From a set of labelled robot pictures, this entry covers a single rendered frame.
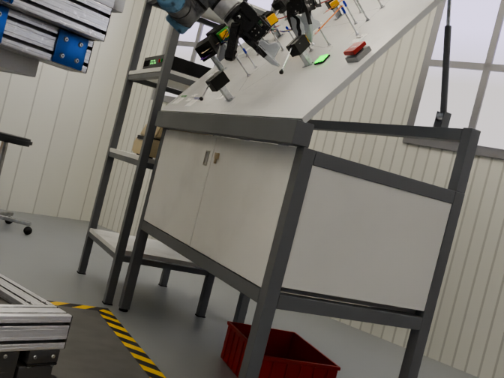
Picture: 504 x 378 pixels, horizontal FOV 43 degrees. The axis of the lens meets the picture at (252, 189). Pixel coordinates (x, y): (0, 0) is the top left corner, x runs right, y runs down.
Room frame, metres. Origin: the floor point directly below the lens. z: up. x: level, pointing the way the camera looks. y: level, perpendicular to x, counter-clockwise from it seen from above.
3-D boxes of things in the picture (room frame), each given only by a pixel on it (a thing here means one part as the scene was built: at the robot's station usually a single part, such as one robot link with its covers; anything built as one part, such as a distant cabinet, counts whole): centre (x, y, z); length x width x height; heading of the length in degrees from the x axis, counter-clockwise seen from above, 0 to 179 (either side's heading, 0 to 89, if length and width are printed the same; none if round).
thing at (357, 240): (2.39, -0.11, 0.60); 1.17 x 0.58 x 0.40; 27
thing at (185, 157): (2.49, 0.28, 0.60); 0.55 x 0.02 x 0.39; 27
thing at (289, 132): (2.24, 0.17, 0.83); 1.18 x 0.06 x 0.06; 27
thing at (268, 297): (2.38, -0.10, 0.40); 1.18 x 0.60 x 0.80; 27
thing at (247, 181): (2.00, 0.03, 0.60); 0.55 x 0.03 x 0.39; 27
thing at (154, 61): (3.08, 0.44, 1.09); 0.35 x 0.33 x 0.07; 27
